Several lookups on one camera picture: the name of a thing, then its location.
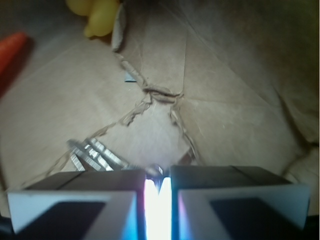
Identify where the orange plastic carrot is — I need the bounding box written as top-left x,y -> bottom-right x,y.
0,31 -> 28,86

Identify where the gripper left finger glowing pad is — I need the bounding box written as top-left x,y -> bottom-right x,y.
7,170 -> 146,240

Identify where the brown paper bag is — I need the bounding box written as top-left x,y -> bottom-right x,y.
0,0 -> 320,191

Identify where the silver key bunch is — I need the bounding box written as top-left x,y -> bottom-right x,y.
67,138 -> 165,185

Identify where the yellow rubber duck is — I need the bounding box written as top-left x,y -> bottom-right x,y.
65,0 -> 120,38

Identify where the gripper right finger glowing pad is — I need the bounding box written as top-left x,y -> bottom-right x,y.
170,166 -> 310,240

